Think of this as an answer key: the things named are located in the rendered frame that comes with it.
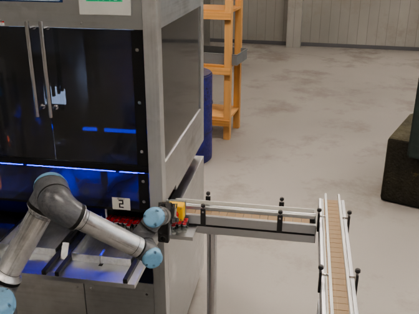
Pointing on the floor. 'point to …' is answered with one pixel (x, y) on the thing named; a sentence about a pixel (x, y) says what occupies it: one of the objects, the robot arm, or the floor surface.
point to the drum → (206, 148)
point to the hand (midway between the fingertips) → (172, 218)
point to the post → (156, 136)
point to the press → (403, 162)
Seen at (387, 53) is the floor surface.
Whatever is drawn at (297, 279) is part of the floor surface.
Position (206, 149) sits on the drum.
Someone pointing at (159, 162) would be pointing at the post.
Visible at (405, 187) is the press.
